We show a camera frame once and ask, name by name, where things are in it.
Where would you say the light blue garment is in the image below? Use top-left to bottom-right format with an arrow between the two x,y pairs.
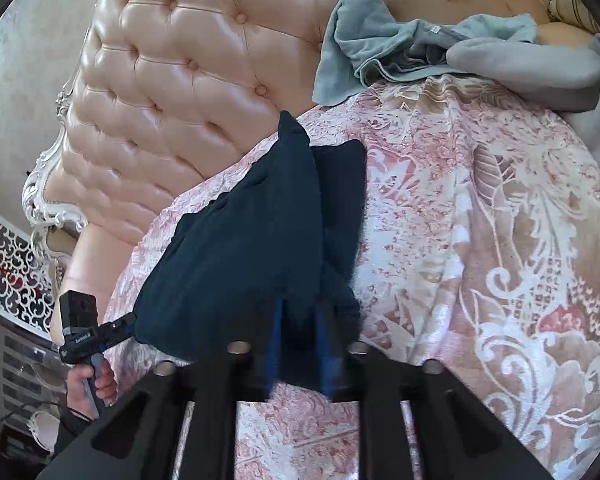
312,0 -> 538,107

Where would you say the white lattice screen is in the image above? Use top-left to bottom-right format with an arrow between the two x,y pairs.
0,200 -> 53,336

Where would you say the navy sweatshirt with yellow print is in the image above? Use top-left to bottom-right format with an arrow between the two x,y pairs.
132,110 -> 368,391

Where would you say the striped fringed pillow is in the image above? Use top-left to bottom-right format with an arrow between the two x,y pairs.
547,0 -> 600,36

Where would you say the pink floral blanket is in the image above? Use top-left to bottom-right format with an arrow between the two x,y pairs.
102,75 -> 600,480

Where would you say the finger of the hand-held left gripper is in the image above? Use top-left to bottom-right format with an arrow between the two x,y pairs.
99,312 -> 137,347

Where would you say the beige tufted leather sofa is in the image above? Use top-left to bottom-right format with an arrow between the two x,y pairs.
22,0 -> 596,341

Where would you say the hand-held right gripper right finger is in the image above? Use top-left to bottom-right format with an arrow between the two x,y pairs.
315,305 -> 556,480

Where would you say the grey garment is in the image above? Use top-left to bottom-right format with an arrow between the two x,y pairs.
447,32 -> 600,171

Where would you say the dark slatted cabinet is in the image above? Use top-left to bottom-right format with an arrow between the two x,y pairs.
0,320 -> 68,441

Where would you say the person's left hand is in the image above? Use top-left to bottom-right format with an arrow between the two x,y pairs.
66,357 -> 118,413

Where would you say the person's left forearm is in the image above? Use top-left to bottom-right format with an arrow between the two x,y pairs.
55,407 -> 101,461

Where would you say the black cable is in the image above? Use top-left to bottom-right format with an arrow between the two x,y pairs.
0,400 -> 81,431

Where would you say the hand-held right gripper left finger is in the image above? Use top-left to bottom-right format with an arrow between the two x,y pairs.
40,300 -> 286,480

